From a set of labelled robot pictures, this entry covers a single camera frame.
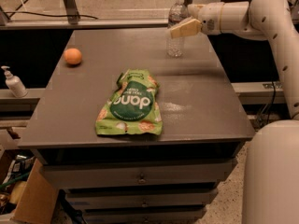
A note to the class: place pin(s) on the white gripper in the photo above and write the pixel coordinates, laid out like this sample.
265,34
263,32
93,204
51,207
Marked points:
209,19

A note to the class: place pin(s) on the clear plastic water bottle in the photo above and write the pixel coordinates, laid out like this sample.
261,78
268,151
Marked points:
177,13

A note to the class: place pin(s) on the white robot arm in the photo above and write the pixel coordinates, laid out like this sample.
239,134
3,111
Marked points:
271,174

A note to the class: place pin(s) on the white pump dispenser bottle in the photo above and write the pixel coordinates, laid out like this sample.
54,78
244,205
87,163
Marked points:
14,83

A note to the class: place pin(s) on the green chip bag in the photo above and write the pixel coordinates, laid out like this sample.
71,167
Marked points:
132,108

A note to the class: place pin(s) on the orange fruit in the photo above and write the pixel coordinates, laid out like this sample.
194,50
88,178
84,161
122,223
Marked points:
72,56

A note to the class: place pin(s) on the grey drawer cabinet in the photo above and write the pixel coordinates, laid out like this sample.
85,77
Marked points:
133,135

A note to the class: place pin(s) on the top drawer knob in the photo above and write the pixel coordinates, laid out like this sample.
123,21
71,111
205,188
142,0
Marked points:
141,180

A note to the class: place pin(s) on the cardboard box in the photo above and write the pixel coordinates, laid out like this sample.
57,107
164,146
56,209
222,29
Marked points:
37,202

